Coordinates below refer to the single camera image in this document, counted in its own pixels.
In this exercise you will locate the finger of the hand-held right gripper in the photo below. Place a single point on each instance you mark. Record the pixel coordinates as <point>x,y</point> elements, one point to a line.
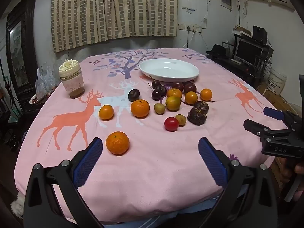
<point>273,113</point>
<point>255,125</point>

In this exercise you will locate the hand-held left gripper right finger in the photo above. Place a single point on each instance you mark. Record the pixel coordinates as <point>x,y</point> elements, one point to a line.
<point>212,163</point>

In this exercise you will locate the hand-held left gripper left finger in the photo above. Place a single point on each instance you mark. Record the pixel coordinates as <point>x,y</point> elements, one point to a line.
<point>89,161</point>

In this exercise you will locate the orange mandarin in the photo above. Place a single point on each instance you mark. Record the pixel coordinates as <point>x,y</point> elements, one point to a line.
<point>174,92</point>
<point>140,108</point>
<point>117,143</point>
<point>191,97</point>
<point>206,94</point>
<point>106,112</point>

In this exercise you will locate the dark purple passion fruit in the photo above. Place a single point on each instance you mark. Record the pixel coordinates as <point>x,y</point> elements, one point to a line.
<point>197,116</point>

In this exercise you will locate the small yellow-green fruit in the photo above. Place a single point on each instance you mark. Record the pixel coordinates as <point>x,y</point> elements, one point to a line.
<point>180,120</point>
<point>159,108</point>

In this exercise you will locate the red cherry tomato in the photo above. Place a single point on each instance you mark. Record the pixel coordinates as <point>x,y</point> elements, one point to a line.
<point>171,124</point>

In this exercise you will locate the dark brown water chestnut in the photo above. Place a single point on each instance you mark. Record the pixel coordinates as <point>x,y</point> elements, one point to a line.
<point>201,105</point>

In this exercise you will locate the yellow-green mandarin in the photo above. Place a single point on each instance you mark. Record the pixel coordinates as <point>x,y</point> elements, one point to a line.
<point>173,103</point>

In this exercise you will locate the white oval plate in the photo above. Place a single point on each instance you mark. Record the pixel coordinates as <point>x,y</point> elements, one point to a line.
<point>166,74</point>

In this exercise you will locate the person's right hand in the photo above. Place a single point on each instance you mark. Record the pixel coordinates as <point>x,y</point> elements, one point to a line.
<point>287,171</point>

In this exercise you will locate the white plastic bucket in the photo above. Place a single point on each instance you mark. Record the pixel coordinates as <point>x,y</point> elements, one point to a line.
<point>276,80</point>

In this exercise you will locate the black desk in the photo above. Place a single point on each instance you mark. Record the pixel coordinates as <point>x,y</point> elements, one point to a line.
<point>237,68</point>

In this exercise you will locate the pink deer print tablecloth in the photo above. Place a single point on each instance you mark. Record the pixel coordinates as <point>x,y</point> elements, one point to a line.
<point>154,171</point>

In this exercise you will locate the computer monitor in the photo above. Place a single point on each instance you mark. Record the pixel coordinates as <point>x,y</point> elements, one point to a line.
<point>248,51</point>

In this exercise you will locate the black speaker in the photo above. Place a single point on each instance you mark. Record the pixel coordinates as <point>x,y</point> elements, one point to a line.
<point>259,34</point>

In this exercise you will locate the small white dish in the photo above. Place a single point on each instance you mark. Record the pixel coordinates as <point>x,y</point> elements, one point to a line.
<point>35,99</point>

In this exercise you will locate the black hat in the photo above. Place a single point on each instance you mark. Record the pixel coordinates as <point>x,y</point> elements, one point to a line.
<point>217,50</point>

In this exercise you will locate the plastic jar with lid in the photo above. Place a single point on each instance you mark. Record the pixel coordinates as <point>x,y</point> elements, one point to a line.
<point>71,76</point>

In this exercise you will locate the flat cardboard box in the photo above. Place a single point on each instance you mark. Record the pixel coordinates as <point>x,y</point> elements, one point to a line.
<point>242,30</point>

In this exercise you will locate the clear plastic bag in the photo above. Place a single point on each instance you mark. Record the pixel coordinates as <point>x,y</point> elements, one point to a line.
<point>46,80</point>

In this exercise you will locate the white electrical panel box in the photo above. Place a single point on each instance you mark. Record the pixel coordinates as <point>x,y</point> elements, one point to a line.
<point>225,1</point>

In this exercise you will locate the dark wooden framed picture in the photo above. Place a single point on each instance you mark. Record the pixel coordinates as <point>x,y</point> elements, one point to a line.
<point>19,52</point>

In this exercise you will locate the beige checked curtain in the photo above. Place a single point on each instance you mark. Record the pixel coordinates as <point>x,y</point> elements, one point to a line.
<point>114,11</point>

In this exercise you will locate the white wall socket strip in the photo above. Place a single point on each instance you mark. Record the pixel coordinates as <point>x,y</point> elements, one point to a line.
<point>194,28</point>

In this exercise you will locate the single white wall socket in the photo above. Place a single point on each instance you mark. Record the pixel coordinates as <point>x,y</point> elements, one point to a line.
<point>182,26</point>

